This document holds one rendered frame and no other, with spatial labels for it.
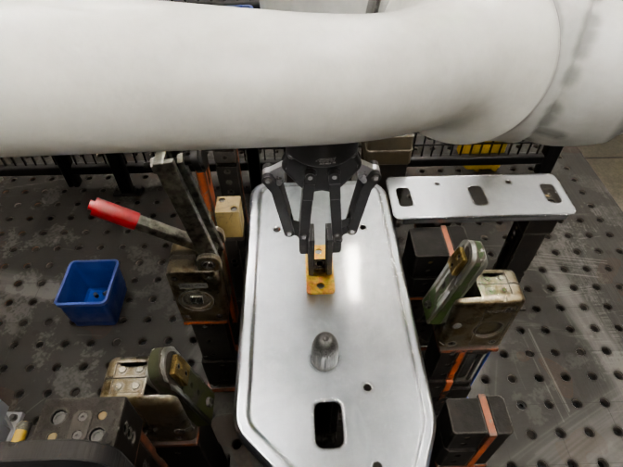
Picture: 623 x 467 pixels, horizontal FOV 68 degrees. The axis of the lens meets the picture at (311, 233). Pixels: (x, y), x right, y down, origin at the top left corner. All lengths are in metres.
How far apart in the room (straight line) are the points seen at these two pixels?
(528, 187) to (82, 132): 0.75
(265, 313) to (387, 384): 0.17
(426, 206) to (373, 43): 0.58
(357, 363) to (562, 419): 0.49
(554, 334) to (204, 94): 0.95
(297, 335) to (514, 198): 0.43
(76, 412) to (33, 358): 0.60
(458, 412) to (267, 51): 0.48
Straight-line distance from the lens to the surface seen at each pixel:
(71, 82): 0.18
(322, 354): 0.54
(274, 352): 0.58
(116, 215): 0.58
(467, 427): 0.58
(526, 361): 1.00
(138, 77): 0.17
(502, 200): 0.80
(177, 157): 0.51
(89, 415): 0.46
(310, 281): 0.62
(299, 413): 0.55
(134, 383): 0.51
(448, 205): 0.77
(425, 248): 0.72
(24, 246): 1.26
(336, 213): 0.54
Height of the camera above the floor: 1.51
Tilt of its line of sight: 47 degrees down
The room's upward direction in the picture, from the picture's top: straight up
